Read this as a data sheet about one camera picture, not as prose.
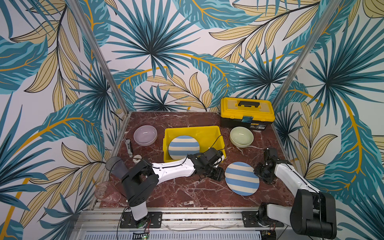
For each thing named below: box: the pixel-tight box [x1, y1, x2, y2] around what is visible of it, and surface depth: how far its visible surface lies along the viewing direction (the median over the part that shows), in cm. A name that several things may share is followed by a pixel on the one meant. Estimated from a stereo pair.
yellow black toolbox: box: [220, 97, 276, 131], surface depth 102 cm
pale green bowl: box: [229, 126, 254, 148], surface depth 105 cm
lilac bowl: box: [133, 125, 158, 147], surface depth 103 cm
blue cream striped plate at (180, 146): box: [168, 135, 200, 160], surface depth 98 cm
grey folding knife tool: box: [124, 138, 133, 158], surface depth 100 cm
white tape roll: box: [132, 154, 142, 165], surface depth 94 cm
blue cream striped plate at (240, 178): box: [224, 161, 260, 197], surface depth 88 cm
